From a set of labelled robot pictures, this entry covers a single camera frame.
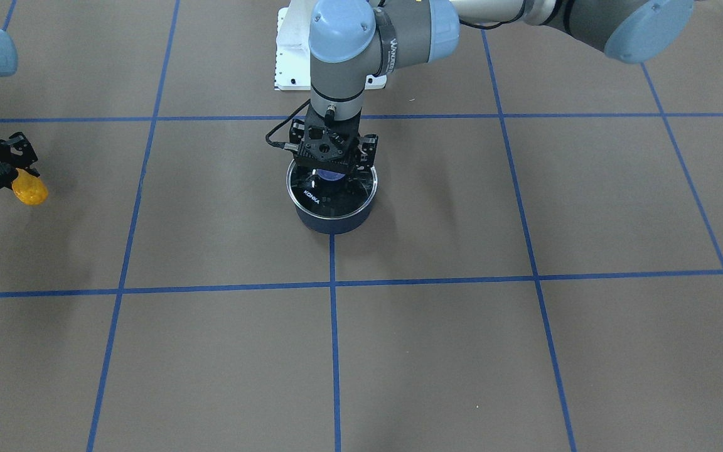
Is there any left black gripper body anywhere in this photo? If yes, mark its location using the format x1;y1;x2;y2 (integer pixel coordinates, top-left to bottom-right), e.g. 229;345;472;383
291;112;379;173

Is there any yellow toy corn cob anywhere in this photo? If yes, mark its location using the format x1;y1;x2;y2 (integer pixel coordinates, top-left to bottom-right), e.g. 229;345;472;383
11;168;49;206

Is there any glass pot lid blue knob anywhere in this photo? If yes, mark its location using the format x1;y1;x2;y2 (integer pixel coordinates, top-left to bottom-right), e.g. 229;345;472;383
287;157;378;219

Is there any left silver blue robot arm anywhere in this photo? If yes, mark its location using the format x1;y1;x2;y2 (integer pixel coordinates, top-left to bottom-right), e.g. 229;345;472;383
274;1;694;174

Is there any dark blue saucepan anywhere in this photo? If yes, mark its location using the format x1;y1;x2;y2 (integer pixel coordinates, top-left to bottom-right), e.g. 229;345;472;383
286;157;379;235

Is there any white camera stand base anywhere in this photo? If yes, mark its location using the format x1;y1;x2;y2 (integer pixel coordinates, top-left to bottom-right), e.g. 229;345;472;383
275;1;387;101

